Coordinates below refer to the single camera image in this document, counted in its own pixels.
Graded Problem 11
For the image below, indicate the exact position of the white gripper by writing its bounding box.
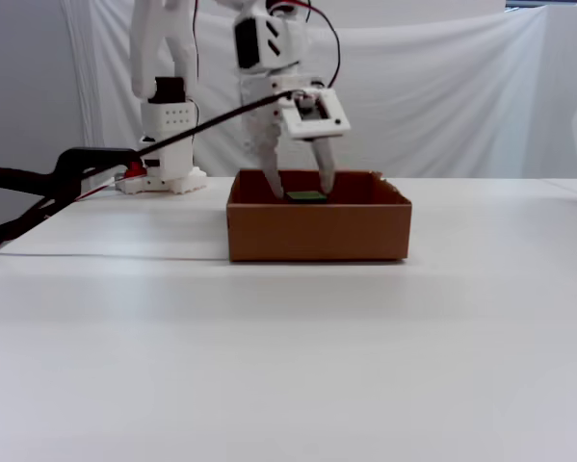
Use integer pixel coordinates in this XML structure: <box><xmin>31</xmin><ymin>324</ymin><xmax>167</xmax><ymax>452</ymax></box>
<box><xmin>233</xmin><ymin>13</ymin><xmax>337</xmax><ymax>200</ymax></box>

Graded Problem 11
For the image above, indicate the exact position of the green cube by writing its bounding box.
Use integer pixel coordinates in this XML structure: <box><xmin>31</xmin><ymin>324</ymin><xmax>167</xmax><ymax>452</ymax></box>
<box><xmin>285</xmin><ymin>191</ymin><xmax>327</xmax><ymax>204</ymax></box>

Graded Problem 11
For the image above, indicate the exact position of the brown cardboard box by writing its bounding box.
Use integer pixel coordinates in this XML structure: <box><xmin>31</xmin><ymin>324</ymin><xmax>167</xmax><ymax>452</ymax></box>
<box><xmin>225</xmin><ymin>168</ymin><xmax>413</xmax><ymax>264</ymax></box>

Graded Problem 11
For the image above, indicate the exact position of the white cloth backdrop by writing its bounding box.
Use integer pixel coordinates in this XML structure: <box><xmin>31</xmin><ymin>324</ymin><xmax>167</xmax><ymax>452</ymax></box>
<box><xmin>61</xmin><ymin>0</ymin><xmax>577</xmax><ymax>180</ymax></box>

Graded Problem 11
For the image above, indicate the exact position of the black chair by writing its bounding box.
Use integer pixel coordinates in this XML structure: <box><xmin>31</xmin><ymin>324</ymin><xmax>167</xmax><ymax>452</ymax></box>
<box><xmin>0</xmin><ymin>146</ymin><xmax>143</xmax><ymax>261</ymax></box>

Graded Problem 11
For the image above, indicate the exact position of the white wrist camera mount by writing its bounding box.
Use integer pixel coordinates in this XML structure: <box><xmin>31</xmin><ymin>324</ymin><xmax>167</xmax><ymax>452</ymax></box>
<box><xmin>276</xmin><ymin>89</ymin><xmax>353</xmax><ymax>143</ymax></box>

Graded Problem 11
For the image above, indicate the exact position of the black camera cable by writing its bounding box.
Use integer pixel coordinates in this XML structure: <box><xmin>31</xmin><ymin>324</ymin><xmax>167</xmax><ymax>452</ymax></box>
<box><xmin>136</xmin><ymin>90</ymin><xmax>299</xmax><ymax>158</ymax></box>

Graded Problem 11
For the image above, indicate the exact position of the red black servo wire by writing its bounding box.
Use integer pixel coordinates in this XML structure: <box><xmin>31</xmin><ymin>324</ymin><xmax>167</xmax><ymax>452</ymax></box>
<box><xmin>268</xmin><ymin>0</ymin><xmax>342</xmax><ymax>90</ymax></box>

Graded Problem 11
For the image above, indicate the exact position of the red wire at robot base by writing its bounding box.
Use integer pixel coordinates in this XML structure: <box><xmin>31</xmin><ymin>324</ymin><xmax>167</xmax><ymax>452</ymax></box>
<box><xmin>75</xmin><ymin>178</ymin><xmax>121</xmax><ymax>202</ymax></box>

